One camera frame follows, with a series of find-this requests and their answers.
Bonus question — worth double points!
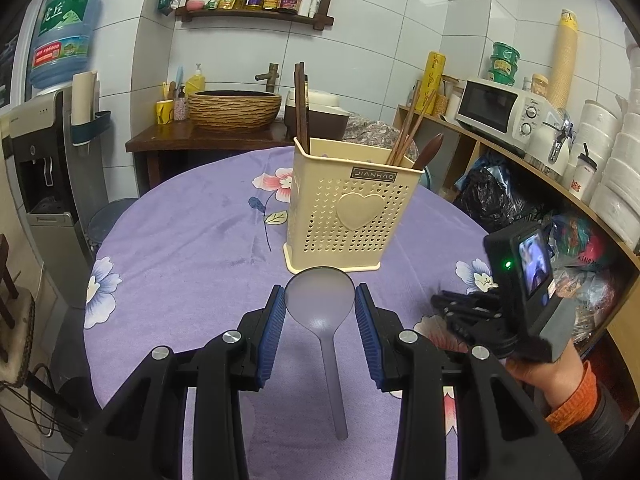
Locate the translucent plastic spoon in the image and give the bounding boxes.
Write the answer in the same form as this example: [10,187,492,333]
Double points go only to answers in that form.
[284,266,355,441]

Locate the black chopstick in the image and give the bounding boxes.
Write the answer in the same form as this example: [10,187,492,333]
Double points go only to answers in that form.
[294,62,308,153]
[296,62,310,154]

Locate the wooden handled steel spoon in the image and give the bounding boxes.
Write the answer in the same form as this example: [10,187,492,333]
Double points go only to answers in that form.
[412,133,444,170]

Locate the orange sleeved right forearm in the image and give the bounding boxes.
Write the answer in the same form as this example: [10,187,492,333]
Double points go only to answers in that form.
[546,361,627,479]

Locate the right hand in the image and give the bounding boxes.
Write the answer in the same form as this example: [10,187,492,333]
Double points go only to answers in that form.
[506,340,585,410]

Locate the purple floral tablecloth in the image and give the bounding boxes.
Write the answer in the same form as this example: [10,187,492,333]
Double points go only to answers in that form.
[84,148,494,479]

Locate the colourful bags pile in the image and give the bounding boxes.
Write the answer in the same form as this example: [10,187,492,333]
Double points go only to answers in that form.
[547,214,628,344]

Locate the black plastic bag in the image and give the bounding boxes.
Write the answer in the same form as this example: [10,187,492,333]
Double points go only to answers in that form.
[454,154,546,233]

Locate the beige perforated cutlery holder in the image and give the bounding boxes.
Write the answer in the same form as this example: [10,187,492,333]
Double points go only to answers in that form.
[283,138,422,274]

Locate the white red tumbler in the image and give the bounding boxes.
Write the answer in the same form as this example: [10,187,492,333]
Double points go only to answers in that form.
[568,143,598,200]

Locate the white electric kettle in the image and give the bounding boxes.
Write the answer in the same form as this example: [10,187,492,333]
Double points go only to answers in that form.
[524,108,575,182]

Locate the dark round stool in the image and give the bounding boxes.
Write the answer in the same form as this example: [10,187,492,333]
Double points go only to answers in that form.
[86,198,137,255]

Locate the floral cloth covered chair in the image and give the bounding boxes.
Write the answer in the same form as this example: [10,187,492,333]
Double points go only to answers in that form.
[343,113,432,190]

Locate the dark wooden sink table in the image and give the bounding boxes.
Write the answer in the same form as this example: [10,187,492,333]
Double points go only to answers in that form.
[125,120,292,194]

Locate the white microwave oven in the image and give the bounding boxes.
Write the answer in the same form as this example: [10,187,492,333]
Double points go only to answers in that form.
[456,79,561,156]

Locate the white brown rice cooker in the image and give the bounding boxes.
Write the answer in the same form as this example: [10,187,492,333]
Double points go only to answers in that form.
[284,90,349,141]

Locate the woven pattern basin sink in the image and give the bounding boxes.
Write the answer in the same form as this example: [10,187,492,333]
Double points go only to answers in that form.
[186,90,281,132]

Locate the white paper bowl stacks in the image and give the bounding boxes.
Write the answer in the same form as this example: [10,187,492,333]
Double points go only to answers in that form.
[570,38,639,250]

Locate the small pink floral bottle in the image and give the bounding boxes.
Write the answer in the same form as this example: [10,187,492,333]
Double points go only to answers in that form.
[174,86,188,122]

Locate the yellow chopstick box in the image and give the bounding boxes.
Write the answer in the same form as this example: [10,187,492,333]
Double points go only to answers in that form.
[416,51,446,110]

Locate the yellow mug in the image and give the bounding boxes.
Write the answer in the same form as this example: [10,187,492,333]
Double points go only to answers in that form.
[154,100,175,126]

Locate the grey water dispenser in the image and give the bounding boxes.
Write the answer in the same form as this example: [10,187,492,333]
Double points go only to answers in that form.
[2,86,107,309]

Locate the bronze faucet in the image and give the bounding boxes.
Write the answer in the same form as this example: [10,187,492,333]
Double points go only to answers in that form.
[254,63,280,93]

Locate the yellow soap dispenser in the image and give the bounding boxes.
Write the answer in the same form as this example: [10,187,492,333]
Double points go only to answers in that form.
[183,63,206,96]

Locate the green instant noodle cups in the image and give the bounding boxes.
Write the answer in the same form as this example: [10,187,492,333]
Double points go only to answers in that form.
[488,42,520,87]

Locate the tall paper cup stack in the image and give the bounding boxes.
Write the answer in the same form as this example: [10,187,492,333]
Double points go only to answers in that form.
[547,9,578,108]

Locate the paper cup dispenser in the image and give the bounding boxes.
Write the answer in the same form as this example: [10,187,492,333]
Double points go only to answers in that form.
[70,70,111,148]

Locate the black action camera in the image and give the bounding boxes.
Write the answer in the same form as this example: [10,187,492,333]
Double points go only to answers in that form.
[483,221,553,337]

